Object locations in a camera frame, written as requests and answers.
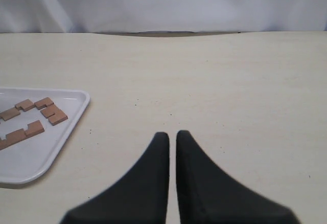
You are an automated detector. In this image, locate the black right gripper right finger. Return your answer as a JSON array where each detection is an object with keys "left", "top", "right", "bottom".
[{"left": 176, "top": 130, "right": 299, "bottom": 223}]

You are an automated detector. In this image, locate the white rectangular plastic tray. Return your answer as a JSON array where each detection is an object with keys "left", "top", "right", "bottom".
[{"left": 1, "top": 87, "right": 90, "bottom": 188}]

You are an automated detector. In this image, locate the white backdrop curtain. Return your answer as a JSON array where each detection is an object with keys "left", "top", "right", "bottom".
[{"left": 1, "top": 0, "right": 326, "bottom": 33}]

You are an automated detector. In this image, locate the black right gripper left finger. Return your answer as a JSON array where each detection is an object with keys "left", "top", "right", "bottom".
[{"left": 61, "top": 132, "right": 170, "bottom": 223}]

